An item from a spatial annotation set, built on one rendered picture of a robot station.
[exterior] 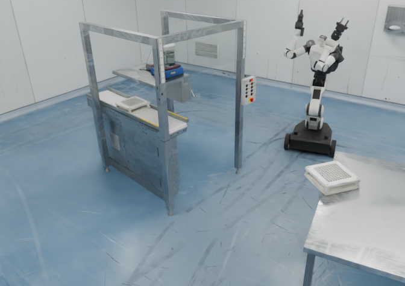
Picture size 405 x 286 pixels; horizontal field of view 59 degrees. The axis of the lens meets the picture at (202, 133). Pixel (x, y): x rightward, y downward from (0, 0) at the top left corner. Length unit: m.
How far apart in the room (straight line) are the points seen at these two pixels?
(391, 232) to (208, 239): 1.53
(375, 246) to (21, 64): 5.35
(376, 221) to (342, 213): 0.18
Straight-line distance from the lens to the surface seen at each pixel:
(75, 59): 6.63
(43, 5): 6.29
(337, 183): 2.38
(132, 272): 2.99
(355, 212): 2.29
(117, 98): 3.95
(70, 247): 3.33
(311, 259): 2.06
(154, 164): 3.47
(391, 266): 2.03
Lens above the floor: 2.16
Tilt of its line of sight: 26 degrees down
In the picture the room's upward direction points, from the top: 1 degrees counter-clockwise
